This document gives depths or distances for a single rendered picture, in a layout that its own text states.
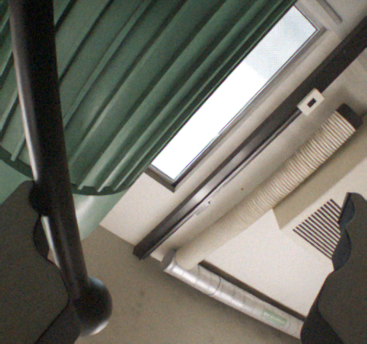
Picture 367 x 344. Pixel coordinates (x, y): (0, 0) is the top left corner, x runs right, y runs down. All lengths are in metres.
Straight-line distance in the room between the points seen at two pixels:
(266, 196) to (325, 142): 0.43
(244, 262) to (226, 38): 2.15
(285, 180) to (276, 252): 0.76
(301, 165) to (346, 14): 0.82
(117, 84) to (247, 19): 0.08
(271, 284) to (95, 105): 2.41
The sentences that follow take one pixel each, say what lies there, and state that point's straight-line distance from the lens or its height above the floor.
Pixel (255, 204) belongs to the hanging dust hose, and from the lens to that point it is 1.70.
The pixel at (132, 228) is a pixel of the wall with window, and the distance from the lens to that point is 2.04.
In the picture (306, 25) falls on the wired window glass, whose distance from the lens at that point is 1.67.
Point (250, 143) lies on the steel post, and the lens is 1.58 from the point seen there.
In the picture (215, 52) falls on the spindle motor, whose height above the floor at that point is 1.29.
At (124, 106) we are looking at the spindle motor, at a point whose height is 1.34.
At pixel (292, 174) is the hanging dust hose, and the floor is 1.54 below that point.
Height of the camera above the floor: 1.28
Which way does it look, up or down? 23 degrees up
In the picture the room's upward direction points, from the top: 137 degrees counter-clockwise
